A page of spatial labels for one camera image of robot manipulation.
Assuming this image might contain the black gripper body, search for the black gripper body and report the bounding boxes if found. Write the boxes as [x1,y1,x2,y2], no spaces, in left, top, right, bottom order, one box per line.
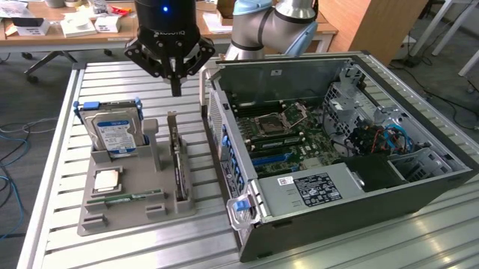
[135,0,206,60]

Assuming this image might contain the black graphics card green board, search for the black graphics card green board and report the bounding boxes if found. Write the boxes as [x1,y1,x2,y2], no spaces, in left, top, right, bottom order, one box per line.
[167,110,190,203]

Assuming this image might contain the white paper stack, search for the white paper stack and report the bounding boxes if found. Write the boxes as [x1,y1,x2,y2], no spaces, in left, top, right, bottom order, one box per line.
[202,12,234,34]

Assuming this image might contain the red packet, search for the red packet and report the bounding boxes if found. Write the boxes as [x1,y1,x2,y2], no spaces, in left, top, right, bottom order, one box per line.
[110,5,133,17]

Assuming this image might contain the white labelled box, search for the white labelled box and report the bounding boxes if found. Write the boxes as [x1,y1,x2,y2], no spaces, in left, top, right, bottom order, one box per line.
[94,16,123,34]

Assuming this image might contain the white box round hole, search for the white box round hole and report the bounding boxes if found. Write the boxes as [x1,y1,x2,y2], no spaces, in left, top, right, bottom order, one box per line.
[59,13,99,39]

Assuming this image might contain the black wheeled desk leg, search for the black wheeled desk leg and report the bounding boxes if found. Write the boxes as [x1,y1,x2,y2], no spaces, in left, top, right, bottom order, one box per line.
[22,49,114,84]

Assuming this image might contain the hard disk blue caddy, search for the hard disk blue caddy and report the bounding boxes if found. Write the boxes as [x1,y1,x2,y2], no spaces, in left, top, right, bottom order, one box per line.
[73,97,146,159]

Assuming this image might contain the wooden desk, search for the wooden desk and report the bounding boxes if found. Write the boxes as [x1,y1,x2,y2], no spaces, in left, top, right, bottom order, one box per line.
[0,0,341,61]

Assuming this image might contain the CPU socket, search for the CPU socket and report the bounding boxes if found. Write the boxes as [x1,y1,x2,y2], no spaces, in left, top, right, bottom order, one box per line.
[254,113,290,138]

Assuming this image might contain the white box black lid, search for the white box black lid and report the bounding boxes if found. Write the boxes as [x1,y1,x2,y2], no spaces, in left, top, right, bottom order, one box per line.
[10,17,53,36]

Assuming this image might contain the metal socket cover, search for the metal socket cover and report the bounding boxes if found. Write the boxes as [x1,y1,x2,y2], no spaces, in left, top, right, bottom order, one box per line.
[281,101,311,130]

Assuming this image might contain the green RAM stick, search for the green RAM stick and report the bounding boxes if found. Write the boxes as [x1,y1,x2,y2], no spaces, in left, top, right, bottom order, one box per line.
[87,189,165,205]
[254,136,305,149]

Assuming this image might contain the perforated metal disk bay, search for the perforated metal disk bay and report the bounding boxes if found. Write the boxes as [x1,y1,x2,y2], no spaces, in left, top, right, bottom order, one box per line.
[322,82,380,135]

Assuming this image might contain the grey parts rack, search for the grey parts rack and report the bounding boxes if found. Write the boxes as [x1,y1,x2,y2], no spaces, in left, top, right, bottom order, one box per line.
[77,117,198,236]

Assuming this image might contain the blue expansion slot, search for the blue expansion slot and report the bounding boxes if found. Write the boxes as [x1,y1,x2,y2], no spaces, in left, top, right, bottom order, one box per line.
[253,152,295,166]

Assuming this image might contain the green motherboard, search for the green motherboard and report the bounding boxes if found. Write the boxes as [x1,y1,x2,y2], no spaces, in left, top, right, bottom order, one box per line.
[225,92,338,179]

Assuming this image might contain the silver CPU chip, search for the silver CPU chip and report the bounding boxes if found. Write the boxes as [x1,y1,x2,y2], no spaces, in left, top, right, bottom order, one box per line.
[93,170,121,193]

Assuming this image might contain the grey power supply unit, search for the grey power supply unit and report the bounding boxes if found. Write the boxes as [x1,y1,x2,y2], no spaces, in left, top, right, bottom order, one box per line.
[250,163,366,218]

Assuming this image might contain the blue case latch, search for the blue case latch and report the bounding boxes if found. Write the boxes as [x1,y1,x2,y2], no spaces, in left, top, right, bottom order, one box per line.
[231,196,250,211]

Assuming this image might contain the white device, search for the white device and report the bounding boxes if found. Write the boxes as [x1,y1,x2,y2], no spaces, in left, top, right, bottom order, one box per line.
[402,35,418,61]

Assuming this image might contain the black floor adaptor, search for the black floor adaptor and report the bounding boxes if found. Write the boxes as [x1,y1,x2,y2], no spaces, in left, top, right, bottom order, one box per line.
[402,54,421,68]

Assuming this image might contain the white table leg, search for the white table leg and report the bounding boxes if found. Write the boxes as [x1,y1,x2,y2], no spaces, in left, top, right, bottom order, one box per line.
[458,50,479,77]
[409,0,457,56]
[432,0,479,56]

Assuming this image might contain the black open PC case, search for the black open PC case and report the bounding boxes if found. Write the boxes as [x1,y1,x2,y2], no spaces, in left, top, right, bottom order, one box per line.
[198,54,474,263]

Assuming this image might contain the grey metal disk bay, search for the grey metal disk bay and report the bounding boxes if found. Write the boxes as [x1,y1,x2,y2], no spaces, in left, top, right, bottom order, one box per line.
[388,147,454,183]

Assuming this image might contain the grey floor cable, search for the grey floor cable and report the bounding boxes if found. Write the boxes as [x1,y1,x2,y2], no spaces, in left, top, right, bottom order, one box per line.
[0,117,58,134]

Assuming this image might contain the red wire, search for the red wire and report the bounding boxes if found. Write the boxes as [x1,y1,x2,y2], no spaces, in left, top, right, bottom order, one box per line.
[370,127,408,154]

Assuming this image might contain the blue floor cable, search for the blue floor cable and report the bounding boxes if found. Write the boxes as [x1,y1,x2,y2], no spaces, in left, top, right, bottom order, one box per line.
[0,134,30,240]

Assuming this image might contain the blue wire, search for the blue wire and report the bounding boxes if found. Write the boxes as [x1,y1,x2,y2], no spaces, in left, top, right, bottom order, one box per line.
[384,123,416,154]

